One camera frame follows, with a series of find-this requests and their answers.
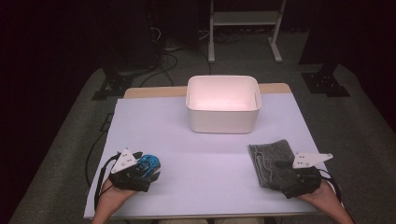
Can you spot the person's right hand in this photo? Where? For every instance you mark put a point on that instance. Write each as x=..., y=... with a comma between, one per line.
x=325, y=196

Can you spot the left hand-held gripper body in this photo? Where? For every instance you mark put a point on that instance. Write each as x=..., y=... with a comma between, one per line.
x=124, y=161

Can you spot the person's left hand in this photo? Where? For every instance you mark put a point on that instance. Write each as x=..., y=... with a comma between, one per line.
x=116, y=194

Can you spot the white metal stand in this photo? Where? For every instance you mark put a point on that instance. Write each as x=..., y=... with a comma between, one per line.
x=246, y=18

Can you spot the white plastic storage bin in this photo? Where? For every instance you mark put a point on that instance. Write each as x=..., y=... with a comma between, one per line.
x=222, y=119

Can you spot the black stand base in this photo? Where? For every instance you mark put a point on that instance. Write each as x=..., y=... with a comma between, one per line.
x=113, y=85
x=325, y=82

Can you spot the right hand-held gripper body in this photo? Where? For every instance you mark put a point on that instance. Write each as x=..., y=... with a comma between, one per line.
x=306, y=180

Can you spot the blue toy car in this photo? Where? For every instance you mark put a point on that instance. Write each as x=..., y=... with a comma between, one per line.
x=150, y=163

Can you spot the grey cloth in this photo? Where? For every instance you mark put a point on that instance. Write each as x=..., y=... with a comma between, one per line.
x=267, y=155

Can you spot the white table cover sheet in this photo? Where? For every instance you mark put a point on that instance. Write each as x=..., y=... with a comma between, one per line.
x=199, y=174

